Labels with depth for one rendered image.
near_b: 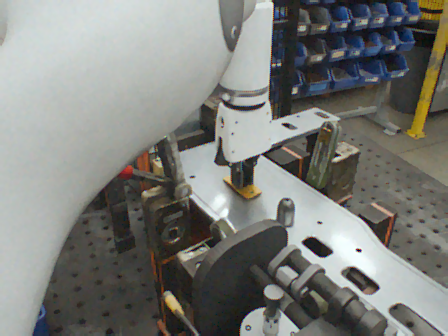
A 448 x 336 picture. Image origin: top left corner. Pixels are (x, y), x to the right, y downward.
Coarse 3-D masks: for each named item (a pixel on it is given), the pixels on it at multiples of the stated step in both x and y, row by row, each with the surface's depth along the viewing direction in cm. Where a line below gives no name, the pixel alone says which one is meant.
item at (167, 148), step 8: (168, 136) 61; (160, 144) 62; (168, 144) 61; (176, 144) 62; (160, 152) 64; (168, 152) 62; (176, 152) 63; (168, 160) 63; (176, 160) 64; (168, 168) 64; (176, 168) 64; (168, 176) 67; (176, 176) 65; (184, 176) 66; (176, 184) 66
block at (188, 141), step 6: (192, 132) 99; (198, 132) 99; (204, 132) 99; (180, 138) 96; (186, 138) 97; (192, 138) 98; (198, 138) 99; (204, 138) 100; (180, 144) 97; (186, 144) 98; (192, 144) 99; (198, 144) 100; (180, 150) 97
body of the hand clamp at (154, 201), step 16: (144, 192) 68; (160, 192) 68; (144, 208) 68; (160, 208) 65; (176, 208) 67; (160, 224) 66; (176, 224) 69; (160, 240) 68; (176, 240) 70; (160, 256) 70; (160, 272) 75; (160, 288) 79; (176, 288) 76; (160, 304) 81; (160, 320) 86; (176, 320) 80
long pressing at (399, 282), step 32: (192, 160) 87; (192, 192) 77; (224, 192) 77; (288, 192) 77; (320, 224) 69; (352, 224) 69; (352, 256) 62; (384, 256) 62; (352, 288) 57; (384, 288) 57; (416, 288) 57
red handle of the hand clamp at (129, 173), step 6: (126, 168) 60; (132, 168) 61; (120, 174) 60; (126, 174) 60; (132, 174) 61; (138, 174) 62; (144, 174) 63; (150, 174) 64; (156, 174) 65; (138, 180) 62; (144, 180) 63; (150, 180) 64; (156, 180) 64; (162, 180) 65; (168, 180) 66; (168, 186) 66
